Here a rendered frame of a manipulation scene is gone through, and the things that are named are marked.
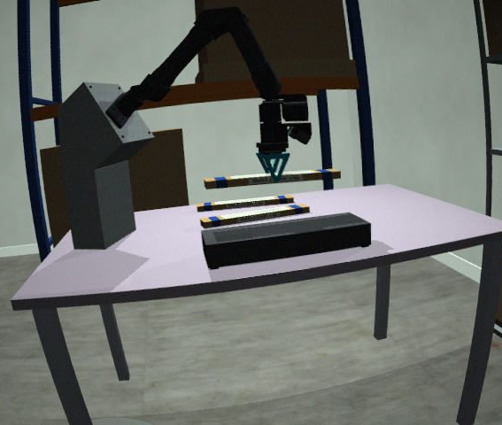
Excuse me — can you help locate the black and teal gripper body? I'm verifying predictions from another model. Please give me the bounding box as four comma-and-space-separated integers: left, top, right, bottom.
256, 121, 289, 154

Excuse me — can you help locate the white electrode pack with blue band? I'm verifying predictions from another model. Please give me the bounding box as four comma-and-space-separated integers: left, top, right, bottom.
204, 169, 341, 189

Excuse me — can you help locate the white box labelled e6013 with blue band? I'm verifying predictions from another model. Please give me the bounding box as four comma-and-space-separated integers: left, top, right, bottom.
200, 204, 310, 228

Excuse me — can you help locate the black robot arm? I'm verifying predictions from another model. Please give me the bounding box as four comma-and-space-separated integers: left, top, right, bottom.
105, 7, 312, 144

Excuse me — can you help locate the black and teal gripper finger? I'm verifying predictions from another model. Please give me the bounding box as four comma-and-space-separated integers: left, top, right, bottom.
262, 153, 290, 182
256, 152, 279, 174

